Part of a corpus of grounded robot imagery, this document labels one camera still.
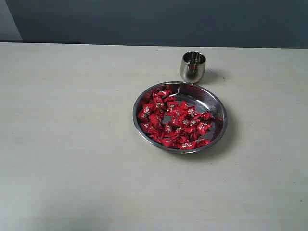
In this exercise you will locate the small steel cup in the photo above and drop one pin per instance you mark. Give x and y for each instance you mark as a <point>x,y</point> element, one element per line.
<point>192,67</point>

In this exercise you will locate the round steel plate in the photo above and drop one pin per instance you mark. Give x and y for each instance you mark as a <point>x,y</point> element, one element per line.
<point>194,95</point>

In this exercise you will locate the red candy left edge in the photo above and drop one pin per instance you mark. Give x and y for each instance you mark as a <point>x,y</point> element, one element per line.
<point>144,113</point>

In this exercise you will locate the red candy front bottom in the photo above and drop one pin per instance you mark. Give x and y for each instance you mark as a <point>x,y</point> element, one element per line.
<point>188,145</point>

